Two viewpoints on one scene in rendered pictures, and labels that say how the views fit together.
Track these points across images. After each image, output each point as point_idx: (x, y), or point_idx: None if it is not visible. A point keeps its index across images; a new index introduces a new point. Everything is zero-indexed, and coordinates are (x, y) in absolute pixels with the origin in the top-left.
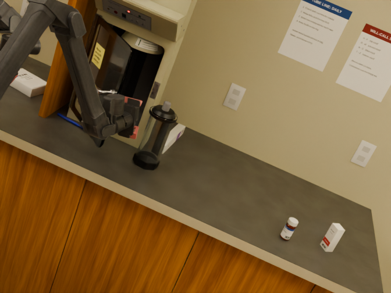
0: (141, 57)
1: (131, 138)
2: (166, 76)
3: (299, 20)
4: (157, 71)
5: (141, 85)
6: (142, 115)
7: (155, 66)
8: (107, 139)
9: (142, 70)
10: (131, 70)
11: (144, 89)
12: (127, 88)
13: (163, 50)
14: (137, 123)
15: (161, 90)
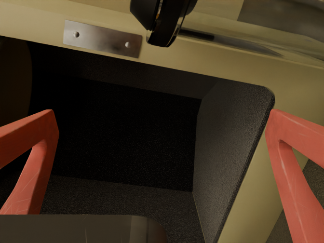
0: (96, 91)
1: (311, 101)
2: (53, 5)
3: None
4: (17, 37)
5: (157, 83)
6: (219, 74)
7: (92, 55)
8: (321, 187)
9: (123, 83)
10: (130, 108)
11: (162, 74)
12: (174, 110)
13: (1, 35)
14: (252, 85)
15: (122, 18)
